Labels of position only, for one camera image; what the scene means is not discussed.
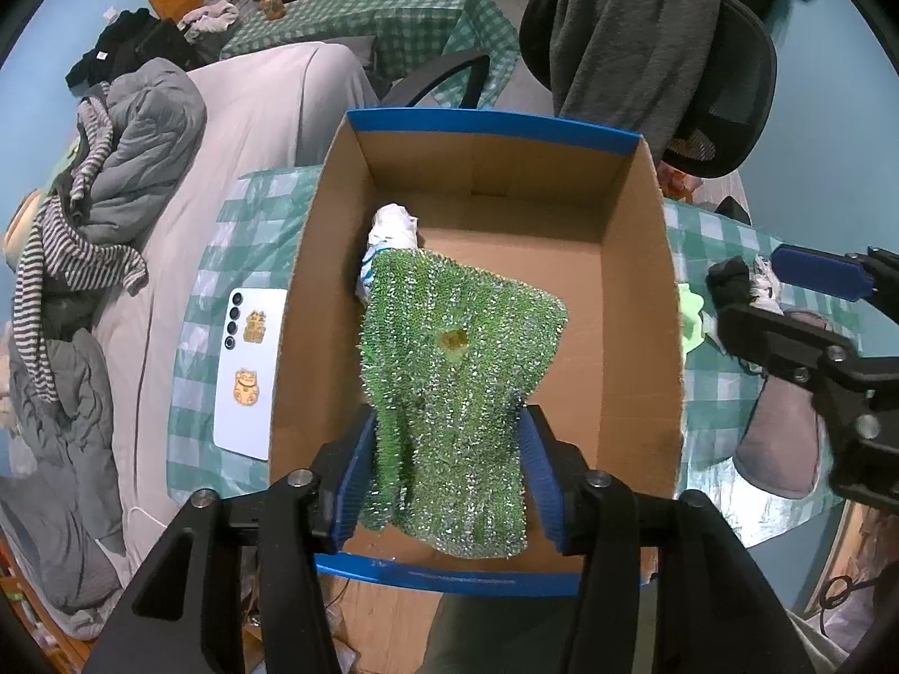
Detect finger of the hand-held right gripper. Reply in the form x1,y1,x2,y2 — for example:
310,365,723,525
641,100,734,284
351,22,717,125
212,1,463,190
720,302,899,450
769,244,899,311

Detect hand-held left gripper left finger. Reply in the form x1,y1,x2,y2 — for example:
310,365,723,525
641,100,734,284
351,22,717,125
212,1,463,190
83,407,380,674

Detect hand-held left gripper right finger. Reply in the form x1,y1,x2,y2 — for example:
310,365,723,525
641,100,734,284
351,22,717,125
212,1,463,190
518,403,819,674

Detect black sock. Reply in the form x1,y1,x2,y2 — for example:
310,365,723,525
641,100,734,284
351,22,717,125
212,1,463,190
706,257,757,318

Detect green tinsel scrubbing cloth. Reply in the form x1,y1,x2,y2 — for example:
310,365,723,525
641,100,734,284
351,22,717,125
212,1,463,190
357,247,569,559

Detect blue-sided cardboard box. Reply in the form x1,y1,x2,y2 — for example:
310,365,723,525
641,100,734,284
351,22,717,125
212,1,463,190
269,108,685,594

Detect white patterned sock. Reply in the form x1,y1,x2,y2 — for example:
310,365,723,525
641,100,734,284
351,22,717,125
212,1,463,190
750,254,785,316

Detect light green cloth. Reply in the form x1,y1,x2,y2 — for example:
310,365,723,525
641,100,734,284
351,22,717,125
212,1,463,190
677,284,707,353

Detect grey slipper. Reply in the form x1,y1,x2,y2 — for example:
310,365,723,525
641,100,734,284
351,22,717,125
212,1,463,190
733,307,836,499

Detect orange yellow toy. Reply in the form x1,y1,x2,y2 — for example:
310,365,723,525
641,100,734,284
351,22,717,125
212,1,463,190
659,160,705,206

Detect white smartphone with gold stickers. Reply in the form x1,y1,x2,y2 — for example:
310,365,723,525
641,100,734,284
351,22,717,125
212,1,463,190
212,288,289,463

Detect black mesh office chair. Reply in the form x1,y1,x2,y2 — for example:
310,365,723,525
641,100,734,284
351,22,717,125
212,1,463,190
383,0,779,226

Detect white rolled sock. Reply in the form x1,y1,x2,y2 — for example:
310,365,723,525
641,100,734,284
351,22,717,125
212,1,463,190
355,203,421,304

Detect green checked plastic tablecloth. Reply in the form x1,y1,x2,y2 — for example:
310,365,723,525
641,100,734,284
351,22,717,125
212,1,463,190
165,167,868,549

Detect grey fleece garment striped cuffs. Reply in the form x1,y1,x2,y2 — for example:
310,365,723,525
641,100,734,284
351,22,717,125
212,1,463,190
550,0,729,157

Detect grey white striped garment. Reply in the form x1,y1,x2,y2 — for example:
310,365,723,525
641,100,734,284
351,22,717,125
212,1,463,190
12,94,148,403

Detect grey quilted jacket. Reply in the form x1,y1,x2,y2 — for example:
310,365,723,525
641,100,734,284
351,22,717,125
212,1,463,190
88,58,207,229

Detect beige round object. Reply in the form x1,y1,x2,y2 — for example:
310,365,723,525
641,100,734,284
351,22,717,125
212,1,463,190
3,189,52,269

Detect table with green checked cloth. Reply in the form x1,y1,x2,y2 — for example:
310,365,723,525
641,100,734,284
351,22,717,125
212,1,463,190
220,0,522,112

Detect grey white clothes pile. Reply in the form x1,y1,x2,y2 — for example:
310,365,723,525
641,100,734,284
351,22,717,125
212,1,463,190
179,0,244,35

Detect black clothes pile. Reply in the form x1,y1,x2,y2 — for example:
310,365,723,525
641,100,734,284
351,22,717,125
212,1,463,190
66,9,192,94

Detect black cable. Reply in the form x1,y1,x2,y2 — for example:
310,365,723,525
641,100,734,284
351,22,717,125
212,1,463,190
816,574,880,639

